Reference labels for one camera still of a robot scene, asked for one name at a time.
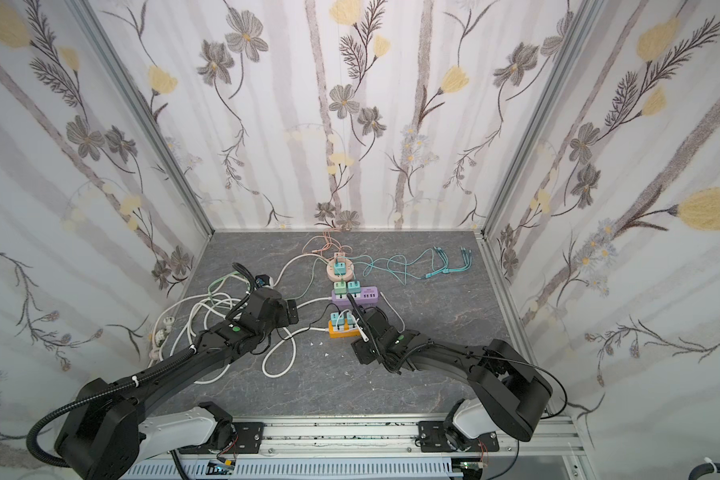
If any orange power strip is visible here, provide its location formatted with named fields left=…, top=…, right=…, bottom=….
left=328, top=323, right=361, bottom=339

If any green charger plug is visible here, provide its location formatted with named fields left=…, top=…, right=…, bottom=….
left=334, top=281, right=348, bottom=296

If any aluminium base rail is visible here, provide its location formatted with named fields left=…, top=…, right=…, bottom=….
left=125, top=414, right=596, bottom=479

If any black cable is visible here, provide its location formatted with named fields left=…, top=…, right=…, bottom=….
left=263, top=302, right=337, bottom=358

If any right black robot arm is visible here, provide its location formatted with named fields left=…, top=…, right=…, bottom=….
left=347, top=295, right=553, bottom=442

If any purple power strip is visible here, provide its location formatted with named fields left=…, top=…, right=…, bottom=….
left=331, top=286, right=380, bottom=309

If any round pink power socket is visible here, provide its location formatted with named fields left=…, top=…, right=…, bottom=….
left=326, top=257, right=355, bottom=282

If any large teal charger plug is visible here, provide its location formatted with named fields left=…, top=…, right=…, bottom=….
left=330, top=312, right=344, bottom=330

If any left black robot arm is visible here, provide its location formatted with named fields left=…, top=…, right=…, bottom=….
left=26, top=263, right=298, bottom=479

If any pink usb cable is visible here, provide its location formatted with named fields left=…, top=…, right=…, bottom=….
left=301, top=232, right=352, bottom=259

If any white coiled power cable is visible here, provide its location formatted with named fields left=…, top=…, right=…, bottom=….
left=146, top=290, right=334, bottom=385

